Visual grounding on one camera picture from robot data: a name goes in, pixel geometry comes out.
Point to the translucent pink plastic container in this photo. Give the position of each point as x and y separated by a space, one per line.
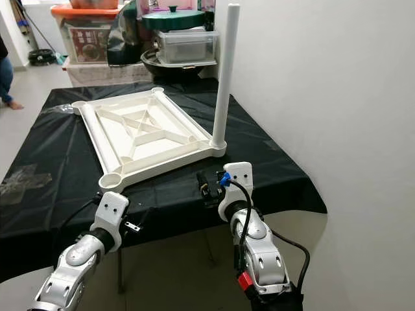
175 4

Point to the white chest freezer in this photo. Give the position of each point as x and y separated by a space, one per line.
47 29

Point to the black wok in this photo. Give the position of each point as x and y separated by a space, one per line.
155 68

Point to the orange-lidded storage box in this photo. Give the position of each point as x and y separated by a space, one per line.
87 48

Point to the black tablecloth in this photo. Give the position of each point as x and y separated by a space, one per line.
168 201

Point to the clear tape strip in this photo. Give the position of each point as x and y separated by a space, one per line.
61 110

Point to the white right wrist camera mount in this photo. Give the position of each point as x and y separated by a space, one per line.
240 173

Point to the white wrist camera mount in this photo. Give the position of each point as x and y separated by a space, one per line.
240 173
111 208

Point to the clear plastic storage container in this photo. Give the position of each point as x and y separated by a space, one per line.
185 48

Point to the framed picture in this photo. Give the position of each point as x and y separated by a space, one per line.
205 8

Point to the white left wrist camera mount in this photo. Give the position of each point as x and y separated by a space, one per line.
111 208

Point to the green pot lid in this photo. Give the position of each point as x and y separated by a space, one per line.
172 21

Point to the white plastic table top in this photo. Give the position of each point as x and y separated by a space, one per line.
126 149

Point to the steel cooking pot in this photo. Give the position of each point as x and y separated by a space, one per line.
94 4

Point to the clear tape cross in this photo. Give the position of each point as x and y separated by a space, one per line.
29 183

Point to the person in black apron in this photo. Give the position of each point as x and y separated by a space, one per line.
8 78

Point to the shiny black bag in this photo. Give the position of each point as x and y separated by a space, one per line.
126 45

